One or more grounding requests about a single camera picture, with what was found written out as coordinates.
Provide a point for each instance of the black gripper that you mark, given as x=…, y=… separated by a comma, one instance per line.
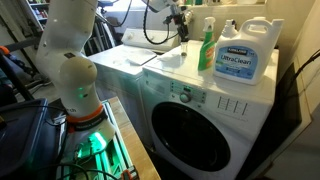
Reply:
x=180, y=21

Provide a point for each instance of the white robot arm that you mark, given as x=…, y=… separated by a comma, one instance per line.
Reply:
x=73, y=76

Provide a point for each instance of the small clear bottle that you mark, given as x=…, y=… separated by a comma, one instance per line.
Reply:
x=184, y=50

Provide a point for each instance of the green spray bottle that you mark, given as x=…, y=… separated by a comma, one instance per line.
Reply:
x=206, y=53

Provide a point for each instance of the white front-load washing machine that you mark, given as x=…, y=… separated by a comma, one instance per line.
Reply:
x=253, y=110

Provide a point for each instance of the white cloth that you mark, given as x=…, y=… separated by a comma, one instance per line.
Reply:
x=170, y=60

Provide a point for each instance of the white paper sheet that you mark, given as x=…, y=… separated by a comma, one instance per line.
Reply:
x=141, y=57

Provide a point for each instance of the grey washer dial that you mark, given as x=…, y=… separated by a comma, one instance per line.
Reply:
x=185, y=97

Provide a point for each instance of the white detergent jug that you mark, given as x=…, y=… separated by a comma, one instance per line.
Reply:
x=240, y=63

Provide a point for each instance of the white top-load washer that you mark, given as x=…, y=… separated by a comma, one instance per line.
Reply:
x=113, y=73

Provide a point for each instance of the dark round washer door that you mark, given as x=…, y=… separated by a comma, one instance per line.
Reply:
x=190, y=136

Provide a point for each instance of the storage shelf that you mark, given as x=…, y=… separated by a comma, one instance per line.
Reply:
x=36, y=13

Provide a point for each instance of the orange clamp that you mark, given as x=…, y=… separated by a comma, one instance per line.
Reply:
x=126, y=174

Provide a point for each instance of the dark blue plastic bin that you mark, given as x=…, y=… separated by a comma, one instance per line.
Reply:
x=23, y=133

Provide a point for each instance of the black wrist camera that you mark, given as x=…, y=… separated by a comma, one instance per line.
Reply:
x=168, y=19

